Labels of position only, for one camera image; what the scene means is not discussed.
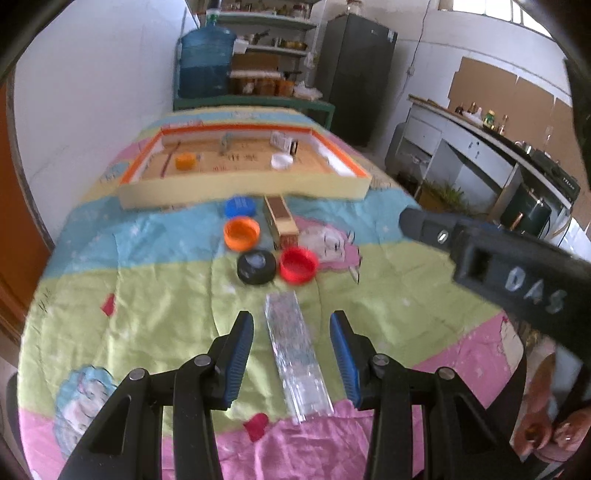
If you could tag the cardboard sheet on wall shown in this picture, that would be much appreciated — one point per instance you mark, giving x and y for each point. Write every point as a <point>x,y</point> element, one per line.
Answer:
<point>498,87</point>

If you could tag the white plastic bag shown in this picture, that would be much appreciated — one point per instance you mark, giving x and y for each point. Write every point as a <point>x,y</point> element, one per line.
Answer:
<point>307,91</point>

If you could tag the wooden planter with grass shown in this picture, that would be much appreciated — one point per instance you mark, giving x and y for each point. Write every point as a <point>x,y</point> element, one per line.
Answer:
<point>438,198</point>

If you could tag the metal shelf rack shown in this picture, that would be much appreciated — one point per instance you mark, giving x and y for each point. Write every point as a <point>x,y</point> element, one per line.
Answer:
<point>272,21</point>

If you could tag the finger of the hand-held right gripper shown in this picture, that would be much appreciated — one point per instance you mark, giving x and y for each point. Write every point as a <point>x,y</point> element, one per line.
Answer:
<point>425,226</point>

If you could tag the blue water jug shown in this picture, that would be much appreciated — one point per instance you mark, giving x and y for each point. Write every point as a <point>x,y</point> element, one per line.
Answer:
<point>205,64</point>

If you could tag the gold brown rectangular case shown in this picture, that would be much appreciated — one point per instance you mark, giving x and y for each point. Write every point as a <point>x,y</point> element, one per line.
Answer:
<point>280,221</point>

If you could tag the white bottle cap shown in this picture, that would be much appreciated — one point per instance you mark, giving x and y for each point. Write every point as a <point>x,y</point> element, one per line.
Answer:
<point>281,161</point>

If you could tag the black gas stove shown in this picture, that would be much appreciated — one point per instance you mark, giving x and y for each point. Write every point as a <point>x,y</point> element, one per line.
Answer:
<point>556,173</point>

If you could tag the green air fryer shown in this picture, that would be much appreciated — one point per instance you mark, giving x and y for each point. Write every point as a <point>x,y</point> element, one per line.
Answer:
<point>526,207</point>

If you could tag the glass jar with brown lid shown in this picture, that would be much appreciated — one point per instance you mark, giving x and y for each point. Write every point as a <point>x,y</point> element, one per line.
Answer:
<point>353,6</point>

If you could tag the red bottle cap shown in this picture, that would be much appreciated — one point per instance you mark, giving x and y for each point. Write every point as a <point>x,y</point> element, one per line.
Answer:
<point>299,264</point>

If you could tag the black bottle cap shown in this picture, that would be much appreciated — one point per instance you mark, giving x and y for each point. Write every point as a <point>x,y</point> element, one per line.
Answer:
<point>256,267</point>

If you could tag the yellow metal basin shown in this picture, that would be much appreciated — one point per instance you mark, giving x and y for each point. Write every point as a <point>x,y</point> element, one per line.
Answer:
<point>295,45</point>

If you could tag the plain orange bottle cap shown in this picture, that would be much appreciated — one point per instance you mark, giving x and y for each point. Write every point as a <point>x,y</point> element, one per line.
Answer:
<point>241,234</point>

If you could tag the clear plastic case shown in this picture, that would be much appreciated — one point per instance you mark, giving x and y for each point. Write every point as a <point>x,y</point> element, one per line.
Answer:
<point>295,355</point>

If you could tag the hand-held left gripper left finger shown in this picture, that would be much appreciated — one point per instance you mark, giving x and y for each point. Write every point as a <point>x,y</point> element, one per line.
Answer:
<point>235,364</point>

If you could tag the brown wooden stick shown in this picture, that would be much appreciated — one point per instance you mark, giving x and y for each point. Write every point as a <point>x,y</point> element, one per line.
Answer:
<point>169,159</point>

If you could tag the plastic oil jug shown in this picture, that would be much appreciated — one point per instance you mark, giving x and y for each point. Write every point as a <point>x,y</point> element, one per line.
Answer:
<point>414,164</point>

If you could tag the blue bottle cap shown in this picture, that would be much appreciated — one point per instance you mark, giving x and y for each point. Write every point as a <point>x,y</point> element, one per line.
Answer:
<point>240,206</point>

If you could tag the yellow-green bottle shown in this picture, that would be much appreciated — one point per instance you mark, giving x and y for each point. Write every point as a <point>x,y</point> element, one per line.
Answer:
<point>489,119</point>

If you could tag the orange cap with red print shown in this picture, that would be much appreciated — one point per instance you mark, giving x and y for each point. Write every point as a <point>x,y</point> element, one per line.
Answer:
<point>185,161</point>

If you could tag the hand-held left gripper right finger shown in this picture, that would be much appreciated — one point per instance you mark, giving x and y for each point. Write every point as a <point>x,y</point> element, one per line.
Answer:
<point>344,364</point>

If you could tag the red-brown wooden door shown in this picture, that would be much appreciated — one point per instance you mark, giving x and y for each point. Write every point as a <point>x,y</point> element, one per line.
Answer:
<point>18,230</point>

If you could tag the brown cardboard box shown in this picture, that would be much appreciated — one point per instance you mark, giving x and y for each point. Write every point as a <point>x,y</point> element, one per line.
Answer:
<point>256,62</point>

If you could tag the pink slipper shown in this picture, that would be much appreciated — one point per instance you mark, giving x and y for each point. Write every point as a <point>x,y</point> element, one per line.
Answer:
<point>572,436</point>

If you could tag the high outer window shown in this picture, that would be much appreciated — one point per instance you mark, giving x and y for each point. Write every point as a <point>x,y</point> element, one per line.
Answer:
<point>489,11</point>

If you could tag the white box with black end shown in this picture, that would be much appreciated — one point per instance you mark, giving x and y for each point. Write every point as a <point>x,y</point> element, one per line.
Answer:
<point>284,141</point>

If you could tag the water jug pump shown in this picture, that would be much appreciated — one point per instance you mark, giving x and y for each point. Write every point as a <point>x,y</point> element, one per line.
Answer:
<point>212,18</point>

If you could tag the dark refrigerator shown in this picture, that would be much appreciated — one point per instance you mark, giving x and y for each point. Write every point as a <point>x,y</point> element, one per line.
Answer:
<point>355,78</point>

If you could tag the grey kitchen counter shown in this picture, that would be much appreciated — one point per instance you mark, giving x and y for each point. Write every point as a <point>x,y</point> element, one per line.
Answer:
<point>461,143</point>

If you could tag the green table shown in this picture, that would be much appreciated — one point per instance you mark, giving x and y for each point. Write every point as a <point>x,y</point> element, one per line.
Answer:
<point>258,102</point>

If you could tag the white wrapped tray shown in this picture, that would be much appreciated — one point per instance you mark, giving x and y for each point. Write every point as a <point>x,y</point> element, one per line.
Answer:
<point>254,74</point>

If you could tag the jar of orange food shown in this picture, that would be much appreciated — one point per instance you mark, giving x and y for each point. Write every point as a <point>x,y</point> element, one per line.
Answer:
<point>285,87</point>
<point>249,86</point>
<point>268,86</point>

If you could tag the orange-rimmed shallow cardboard box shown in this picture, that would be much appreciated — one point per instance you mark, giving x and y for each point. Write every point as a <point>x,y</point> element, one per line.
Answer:
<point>231,187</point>

